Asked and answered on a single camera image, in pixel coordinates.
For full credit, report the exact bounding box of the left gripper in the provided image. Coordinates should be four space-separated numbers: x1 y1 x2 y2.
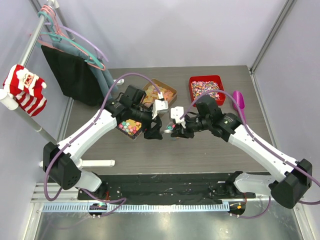
130 104 163 139

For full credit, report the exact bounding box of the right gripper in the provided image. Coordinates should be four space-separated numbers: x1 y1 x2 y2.
171 115 211 139

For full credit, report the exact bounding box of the clear plastic cup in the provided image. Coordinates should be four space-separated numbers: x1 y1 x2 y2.
166 122 175 130

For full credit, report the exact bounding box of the star candy tin box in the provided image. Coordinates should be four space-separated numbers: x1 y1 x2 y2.
116 119 142 140

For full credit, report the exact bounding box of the purple plastic scoop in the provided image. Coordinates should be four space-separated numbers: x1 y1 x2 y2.
232 90 246 110

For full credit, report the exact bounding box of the white round lid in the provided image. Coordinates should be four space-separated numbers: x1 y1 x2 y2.
162 128 173 134

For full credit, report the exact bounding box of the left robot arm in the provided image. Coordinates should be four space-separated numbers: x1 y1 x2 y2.
43 85 168 200

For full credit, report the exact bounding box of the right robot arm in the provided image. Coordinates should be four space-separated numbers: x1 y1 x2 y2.
170 95 313 209

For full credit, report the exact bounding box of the brown gummy candy tin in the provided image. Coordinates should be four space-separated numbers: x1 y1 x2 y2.
141 78 178 118

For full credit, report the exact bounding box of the red candy box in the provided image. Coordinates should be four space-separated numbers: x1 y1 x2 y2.
188 75 226 106

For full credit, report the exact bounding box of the grey-blue cloth on hanger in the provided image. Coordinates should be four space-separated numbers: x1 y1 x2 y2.
52 42 114 97

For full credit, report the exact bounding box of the black cloth on hanger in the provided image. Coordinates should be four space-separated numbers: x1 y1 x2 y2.
41 45 104 107

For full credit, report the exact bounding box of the pink hanger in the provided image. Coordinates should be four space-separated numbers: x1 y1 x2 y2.
28 4 106 71

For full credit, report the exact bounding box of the purple hanger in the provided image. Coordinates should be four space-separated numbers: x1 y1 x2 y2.
60 25 109 62

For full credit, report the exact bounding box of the santa red striped sock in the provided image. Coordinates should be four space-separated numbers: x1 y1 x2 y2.
3 64 47 117

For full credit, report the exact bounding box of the teal hanger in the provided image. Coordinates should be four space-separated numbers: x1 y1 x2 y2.
34 9 106 71

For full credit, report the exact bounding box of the metal clothes rack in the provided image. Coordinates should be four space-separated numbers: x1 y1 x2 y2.
0 0 116 168

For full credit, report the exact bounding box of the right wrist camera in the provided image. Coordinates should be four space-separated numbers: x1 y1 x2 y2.
169 106 186 125

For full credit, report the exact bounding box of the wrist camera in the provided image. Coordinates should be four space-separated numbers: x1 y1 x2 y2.
169 106 186 125
152 92 169 120

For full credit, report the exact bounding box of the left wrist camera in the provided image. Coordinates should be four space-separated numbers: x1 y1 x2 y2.
152 92 169 120

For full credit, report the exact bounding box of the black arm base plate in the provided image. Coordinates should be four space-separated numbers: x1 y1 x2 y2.
74 172 256 205

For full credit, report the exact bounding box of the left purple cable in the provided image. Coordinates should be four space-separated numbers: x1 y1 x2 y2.
43 72 163 217

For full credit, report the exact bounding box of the purple cable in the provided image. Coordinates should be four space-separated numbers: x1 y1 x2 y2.
178 89 320 220
43 72 163 217

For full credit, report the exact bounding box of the white cable duct strip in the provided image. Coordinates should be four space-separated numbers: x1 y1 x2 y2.
42 201 230 213

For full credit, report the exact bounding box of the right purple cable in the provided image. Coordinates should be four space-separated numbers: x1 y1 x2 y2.
178 89 320 220

